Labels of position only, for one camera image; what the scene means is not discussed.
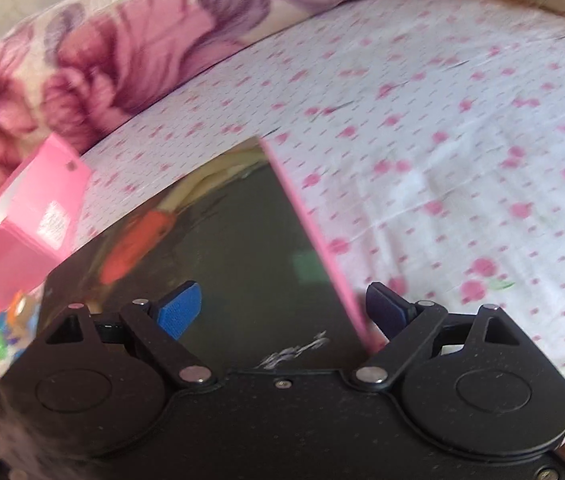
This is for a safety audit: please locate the pink cardboard box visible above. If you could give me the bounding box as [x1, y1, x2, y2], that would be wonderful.
[0, 132, 94, 314]

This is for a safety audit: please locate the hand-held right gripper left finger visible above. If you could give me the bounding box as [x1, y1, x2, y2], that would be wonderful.
[45, 281, 214, 389]

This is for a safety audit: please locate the dark cover book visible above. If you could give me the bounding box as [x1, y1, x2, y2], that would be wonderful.
[44, 136, 389, 377]

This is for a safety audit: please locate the floral pink blanket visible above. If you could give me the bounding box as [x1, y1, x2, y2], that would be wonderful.
[0, 0, 494, 222]

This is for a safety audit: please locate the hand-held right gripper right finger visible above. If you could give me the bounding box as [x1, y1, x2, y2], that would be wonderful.
[352, 281, 523, 394]

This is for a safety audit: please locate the cherry print bed sheet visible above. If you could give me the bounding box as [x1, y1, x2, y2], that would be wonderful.
[0, 0, 565, 423]

